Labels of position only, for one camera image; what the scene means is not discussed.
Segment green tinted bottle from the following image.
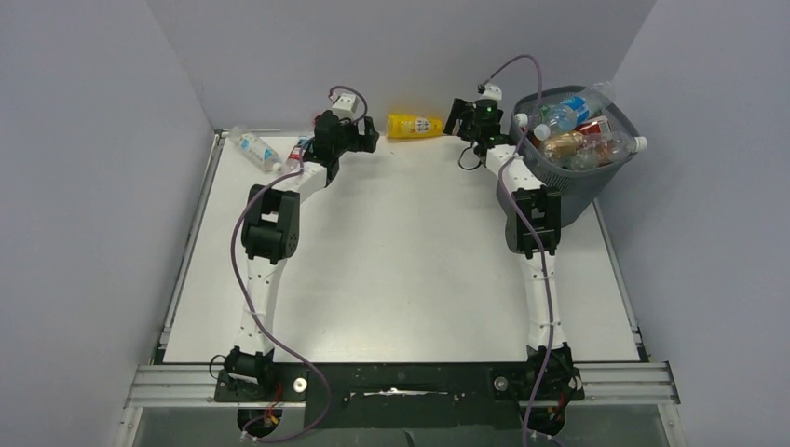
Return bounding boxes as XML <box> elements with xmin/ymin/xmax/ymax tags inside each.
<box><xmin>513</xmin><ymin>105</ymin><xmax>552</xmax><ymax>132</ymax></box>

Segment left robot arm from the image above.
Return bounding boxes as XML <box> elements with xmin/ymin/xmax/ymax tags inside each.
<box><xmin>224</xmin><ymin>110</ymin><xmax>379</xmax><ymax>388</ymax></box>

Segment aluminium frame rail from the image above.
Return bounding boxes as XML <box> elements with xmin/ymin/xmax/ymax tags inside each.
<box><xmin>115</xmin><ymin>361</ymin><xmax>687</xmax><ymax>446</ymax></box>

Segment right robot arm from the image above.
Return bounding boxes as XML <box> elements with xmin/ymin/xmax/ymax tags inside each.
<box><xmin>444</xmin><ymin>98</ymin><xmax>580</xmax><ymax>398</ymax></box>

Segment grey mesh waste bin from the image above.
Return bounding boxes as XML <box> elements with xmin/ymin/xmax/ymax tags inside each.
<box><xmin>512</xmin><ymin>85</ymin><xmax>632</xmax><ymax>227</ymax></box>

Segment amber tea bottle red label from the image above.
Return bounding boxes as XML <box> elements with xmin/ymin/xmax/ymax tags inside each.
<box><xmin>538</xmin><ymin>115</ymin><xmax>611</xmax><ymax>164</ymax></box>

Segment clear crushed bottle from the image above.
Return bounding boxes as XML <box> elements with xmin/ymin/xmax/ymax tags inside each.
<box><xmin>568</xmin><ymin>131</ymin><xmax>647</xmax><ymax>171</ymax></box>

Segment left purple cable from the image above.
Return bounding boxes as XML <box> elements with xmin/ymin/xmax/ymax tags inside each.
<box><xmin>229</xmin><ymin>85</ymin><xmax>369</xmax><ymax>445</ymax></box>

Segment red cap bottle blue-red label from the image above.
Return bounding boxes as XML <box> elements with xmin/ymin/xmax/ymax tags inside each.
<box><xmin>283</xmin><ymin>136</ymin><xmax>313</xmax><ymax>174</ymax></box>

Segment clear bottle white blue label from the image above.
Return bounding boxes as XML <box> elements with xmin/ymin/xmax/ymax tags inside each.
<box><xmin>228</xmin><ymin>127</ymin><xmax>283</xmax><ymax>173</ymax></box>

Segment yellow juice bottle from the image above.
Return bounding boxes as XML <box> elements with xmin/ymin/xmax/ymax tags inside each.
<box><xmin>387</xmin><ymin>114</ymin><xmax>444</xmax><ymax>140</ymax></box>

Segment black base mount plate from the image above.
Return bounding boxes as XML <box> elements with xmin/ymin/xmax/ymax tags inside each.
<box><xmin>213</xmin><ymin>360</ymin><xmax>585</xmax><ymax>434</ymax></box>

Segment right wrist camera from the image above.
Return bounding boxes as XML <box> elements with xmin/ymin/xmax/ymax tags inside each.
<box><xmin>478</xmin><ymin>83</ymin><xmax>503</xmax><ymax>102</ymax></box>

